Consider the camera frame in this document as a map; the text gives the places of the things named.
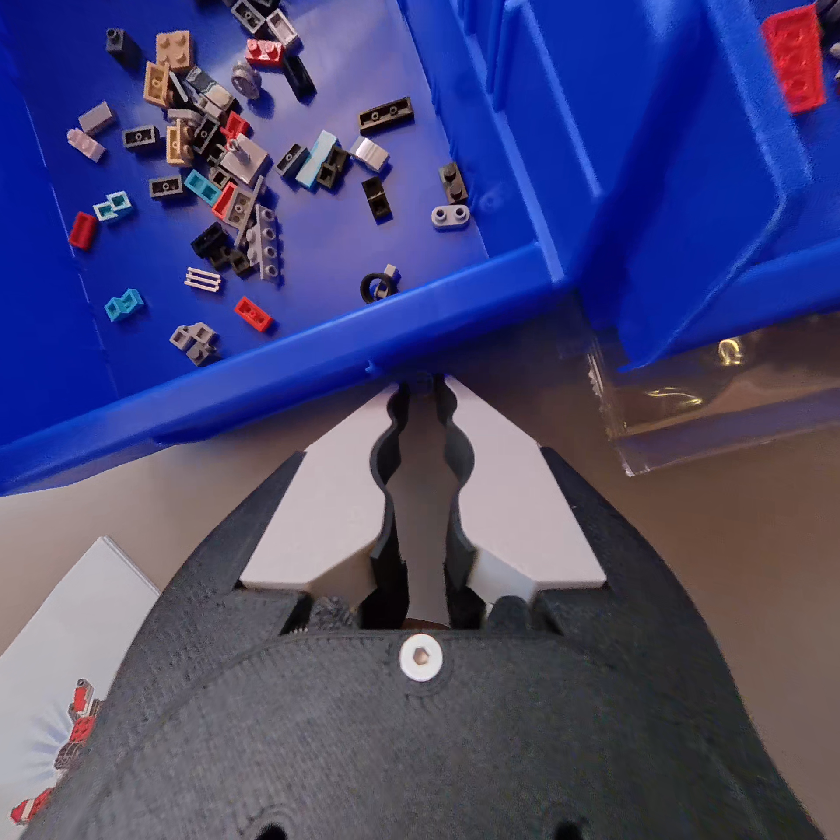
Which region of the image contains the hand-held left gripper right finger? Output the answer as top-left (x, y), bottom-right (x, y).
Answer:
top-left (434, 375), bottom-right (608, 601)

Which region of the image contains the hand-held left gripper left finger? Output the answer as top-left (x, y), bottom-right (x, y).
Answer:
top-left (239, 382), bottom-right (411, 592)

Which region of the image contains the small clear plastic bag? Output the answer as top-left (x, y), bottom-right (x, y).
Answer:
top-left (586, 314), bottom-right (840, 478)

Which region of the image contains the red brick plate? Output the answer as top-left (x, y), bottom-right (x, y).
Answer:
top-left (760, 5), bottom-right (829, 114)

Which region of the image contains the pile of small brick pieces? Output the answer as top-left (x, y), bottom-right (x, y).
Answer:
top-left (66, 0), bottom-right (473, 368)

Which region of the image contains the pale blue instruction booklet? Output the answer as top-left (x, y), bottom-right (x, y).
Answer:
top-left (0, 537), bottom-right (162, 840)

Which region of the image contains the grey desk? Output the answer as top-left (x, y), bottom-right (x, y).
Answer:
top-left (0, 308), bottom-right (840, 840)

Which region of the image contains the blue plastic bin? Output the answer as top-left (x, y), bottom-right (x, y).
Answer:
top-left (0, 0), bottom-right (573, 497)
top-left (499, 0), bottom-right (840, 374)

